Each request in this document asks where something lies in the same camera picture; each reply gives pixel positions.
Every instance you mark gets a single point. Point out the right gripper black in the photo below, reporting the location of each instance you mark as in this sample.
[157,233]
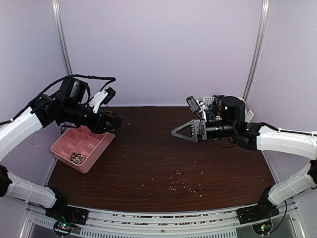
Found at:
[198,130]

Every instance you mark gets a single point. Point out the white perforated plastic basket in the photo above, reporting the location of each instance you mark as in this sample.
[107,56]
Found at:
[207,100]

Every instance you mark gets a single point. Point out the right aluminium frame post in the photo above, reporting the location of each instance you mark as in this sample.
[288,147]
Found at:
[259,46]

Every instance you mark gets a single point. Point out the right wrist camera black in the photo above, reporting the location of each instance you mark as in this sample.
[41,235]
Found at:
[197,107]

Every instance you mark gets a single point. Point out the right arm base board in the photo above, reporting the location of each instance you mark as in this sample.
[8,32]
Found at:
[259,217]

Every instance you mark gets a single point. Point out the aluminium frame post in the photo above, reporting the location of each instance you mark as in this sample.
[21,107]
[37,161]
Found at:
[61,36]
[259,46]

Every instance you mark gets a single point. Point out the navy floral tie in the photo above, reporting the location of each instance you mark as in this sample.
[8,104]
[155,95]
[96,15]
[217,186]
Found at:
[215,106]

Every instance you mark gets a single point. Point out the left aluminium frame post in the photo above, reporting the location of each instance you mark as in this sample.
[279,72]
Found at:
[61,36]

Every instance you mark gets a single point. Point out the aluminium front rail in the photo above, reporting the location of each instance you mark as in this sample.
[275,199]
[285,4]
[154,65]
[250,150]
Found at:
[217,223]

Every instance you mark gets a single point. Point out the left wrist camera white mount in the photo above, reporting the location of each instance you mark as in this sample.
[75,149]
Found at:
[102,97]

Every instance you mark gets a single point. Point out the cream paisley rolled tie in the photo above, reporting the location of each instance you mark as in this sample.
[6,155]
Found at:
[77,158]

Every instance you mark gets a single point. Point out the brown green patterned tie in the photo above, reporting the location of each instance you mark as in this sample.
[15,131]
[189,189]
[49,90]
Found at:
[113,122]

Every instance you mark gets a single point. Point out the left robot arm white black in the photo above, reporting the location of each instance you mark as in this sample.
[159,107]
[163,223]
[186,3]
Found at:
[71,102]

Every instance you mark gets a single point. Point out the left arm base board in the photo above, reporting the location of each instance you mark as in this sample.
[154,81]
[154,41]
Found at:
[67,218]

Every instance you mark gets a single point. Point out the pink divided organizer box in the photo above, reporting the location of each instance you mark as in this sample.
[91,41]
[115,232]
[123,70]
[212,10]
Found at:
[81,140]

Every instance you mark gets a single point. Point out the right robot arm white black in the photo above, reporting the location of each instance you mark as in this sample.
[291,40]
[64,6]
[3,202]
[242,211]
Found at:
[228,120]

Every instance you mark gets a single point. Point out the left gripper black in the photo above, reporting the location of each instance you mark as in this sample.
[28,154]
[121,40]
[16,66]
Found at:
[97,127]

